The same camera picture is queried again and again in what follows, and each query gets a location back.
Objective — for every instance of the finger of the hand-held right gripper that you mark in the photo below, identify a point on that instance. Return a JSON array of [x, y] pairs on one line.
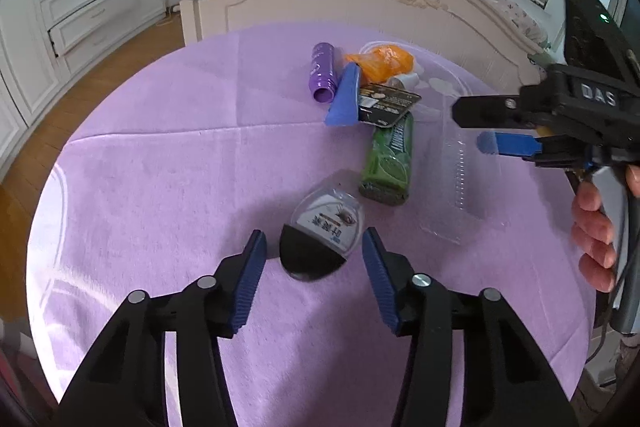
[[487, 111], [510, 144]]

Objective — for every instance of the small white bottle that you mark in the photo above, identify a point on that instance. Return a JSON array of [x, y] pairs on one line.
[[405, 82]]

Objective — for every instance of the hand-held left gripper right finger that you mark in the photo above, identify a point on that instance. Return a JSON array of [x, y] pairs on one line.
[[382, 277]]

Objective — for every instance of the white wardrobe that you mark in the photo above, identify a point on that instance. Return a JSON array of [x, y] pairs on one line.
[[65, 2]]

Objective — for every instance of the clear plastic tray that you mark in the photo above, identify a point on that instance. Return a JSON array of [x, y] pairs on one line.
[[465, 187]]

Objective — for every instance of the black card packet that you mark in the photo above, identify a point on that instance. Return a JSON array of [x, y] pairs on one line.
[[387, 103]]

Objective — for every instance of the green gum pack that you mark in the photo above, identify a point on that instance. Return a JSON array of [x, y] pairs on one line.
[[390, 157]]

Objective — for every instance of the purple bottle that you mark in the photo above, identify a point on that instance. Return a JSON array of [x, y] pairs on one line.
[[324, 72]]

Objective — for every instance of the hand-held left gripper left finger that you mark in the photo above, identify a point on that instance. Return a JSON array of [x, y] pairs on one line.
[[250, 277]]

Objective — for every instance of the black and clear plastic container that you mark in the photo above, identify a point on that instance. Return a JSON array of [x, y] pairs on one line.
[[320, 247]]

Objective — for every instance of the orange plastic bag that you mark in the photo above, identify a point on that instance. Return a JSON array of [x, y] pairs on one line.
[[385, 59]]

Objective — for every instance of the purple tablecloth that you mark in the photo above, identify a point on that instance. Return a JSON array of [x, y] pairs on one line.
[[175, 157]]

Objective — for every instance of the person's right hand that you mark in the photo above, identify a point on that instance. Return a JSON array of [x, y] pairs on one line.
[[592, 232]]

